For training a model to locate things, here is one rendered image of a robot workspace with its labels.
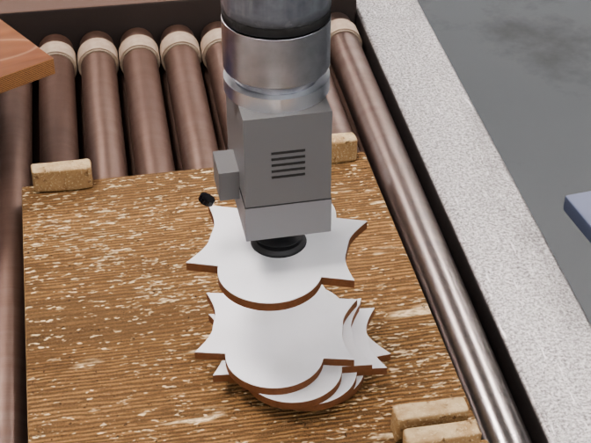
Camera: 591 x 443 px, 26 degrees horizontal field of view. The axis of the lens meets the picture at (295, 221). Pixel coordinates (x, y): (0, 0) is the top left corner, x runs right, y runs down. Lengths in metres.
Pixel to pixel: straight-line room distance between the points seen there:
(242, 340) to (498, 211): 0.36
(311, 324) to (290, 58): 0.28
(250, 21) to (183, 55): 0.69
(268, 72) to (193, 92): 0.61
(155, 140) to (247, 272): 0.45
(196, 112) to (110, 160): 0.13
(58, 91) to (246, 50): 0.65
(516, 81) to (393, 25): 1.76
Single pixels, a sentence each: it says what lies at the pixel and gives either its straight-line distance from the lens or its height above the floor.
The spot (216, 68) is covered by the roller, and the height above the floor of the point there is 0.92.
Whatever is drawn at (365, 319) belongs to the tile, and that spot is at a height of 0.95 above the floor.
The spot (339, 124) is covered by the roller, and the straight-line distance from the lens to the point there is 1.40.
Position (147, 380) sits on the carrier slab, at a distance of 1.06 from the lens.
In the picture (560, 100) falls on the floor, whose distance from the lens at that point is 3.30.
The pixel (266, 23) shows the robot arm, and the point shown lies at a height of 1.27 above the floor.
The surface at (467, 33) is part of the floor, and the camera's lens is 3.57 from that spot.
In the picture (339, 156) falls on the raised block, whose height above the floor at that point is 0.94.
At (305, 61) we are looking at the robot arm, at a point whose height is 1.24.
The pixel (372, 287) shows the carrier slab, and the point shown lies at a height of 0.94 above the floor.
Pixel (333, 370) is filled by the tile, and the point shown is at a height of 0.96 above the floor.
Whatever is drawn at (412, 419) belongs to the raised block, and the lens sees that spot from 0.99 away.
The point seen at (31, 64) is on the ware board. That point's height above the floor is 1.04.
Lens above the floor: 1.66
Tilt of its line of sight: 36 degrees down
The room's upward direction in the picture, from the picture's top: straight up
